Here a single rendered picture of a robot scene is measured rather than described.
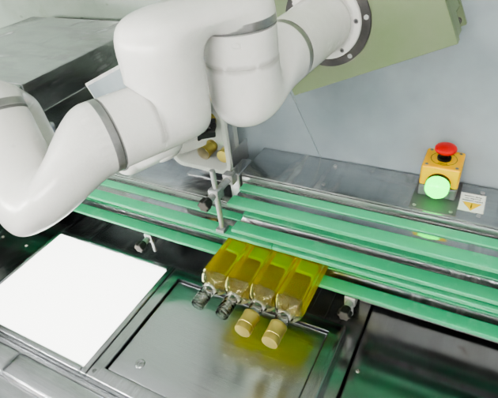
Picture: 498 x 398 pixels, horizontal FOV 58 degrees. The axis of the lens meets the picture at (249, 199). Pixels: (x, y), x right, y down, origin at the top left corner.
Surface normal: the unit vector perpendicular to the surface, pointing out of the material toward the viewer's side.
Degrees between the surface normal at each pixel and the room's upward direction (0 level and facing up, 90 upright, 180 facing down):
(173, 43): 58
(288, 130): 0
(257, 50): 52
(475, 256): 90
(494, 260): 90
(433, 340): 89
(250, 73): 41
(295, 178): 90
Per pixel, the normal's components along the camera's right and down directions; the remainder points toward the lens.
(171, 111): 0.34, 0.54
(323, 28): 0.69, -0.18
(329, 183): -0.10, -0.79
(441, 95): -0.46, 0.57
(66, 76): 0.88, 0.21
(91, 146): 0.47, 0.10
